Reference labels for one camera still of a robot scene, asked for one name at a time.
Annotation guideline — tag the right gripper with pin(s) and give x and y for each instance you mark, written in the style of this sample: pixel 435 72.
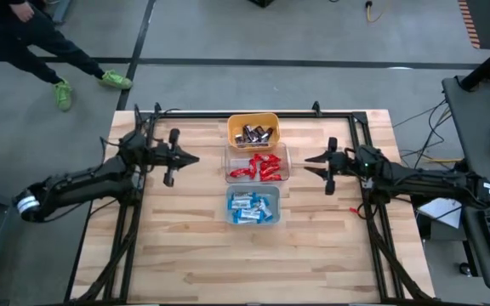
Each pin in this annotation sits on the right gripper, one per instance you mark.
pixel 343 163

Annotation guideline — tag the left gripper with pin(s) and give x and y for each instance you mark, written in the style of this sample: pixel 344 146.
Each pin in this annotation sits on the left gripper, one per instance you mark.
pixel 168 157

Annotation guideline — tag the red KitKat bar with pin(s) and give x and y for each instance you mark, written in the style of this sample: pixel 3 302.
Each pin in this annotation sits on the red KitKat bar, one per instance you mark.
pixel 261 157
pixel 271 177
pixel 269 168
pixel 253 168
pixel 274 159
pixel 241 172

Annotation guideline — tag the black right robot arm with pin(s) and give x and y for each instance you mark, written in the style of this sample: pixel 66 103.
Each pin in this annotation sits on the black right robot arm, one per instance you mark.
pixel 419 183

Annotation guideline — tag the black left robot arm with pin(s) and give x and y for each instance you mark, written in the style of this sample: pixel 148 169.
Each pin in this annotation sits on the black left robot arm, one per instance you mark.
pixel 79 183

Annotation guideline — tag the clear plastic basket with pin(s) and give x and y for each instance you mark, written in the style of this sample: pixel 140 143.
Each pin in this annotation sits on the clear plastic basket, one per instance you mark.
pixel 236 161

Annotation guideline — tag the small red tag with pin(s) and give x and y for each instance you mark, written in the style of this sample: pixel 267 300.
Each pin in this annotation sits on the small red tag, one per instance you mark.
pixel 351 209

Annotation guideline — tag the grey plastic basket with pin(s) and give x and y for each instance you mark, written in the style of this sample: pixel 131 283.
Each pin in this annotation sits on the grey plastic basket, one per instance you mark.
pixel 272 191

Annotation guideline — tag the yellow plastic basket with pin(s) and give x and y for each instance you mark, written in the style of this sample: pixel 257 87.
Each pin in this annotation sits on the yellow plastic basket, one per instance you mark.
pixel 234 121

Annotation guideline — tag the green shoe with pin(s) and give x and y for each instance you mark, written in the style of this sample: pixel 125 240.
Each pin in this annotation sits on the green shoe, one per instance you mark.
pixel 63 94
pixel 115 80

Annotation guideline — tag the white paper sheet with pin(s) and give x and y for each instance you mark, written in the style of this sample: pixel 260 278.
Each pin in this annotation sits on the white paper sheet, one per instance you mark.
pixel 440 210

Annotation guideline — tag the grey desk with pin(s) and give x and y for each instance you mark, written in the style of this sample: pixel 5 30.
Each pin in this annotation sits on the grey desk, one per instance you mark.
pixel 474 127
pixel 470 238

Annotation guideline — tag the black caster wheel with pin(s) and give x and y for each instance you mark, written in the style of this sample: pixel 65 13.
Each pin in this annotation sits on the black caster wheel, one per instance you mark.
pixel 465 268

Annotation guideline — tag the person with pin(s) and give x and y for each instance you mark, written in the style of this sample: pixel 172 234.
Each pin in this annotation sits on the person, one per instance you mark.
pixel 36 38

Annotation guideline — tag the black pole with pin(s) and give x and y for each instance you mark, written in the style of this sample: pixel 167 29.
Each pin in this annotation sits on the black pole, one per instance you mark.
pixel 489 64

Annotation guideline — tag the person's hand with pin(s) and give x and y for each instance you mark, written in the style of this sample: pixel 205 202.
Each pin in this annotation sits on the person's hand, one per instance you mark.
pixel 23 10

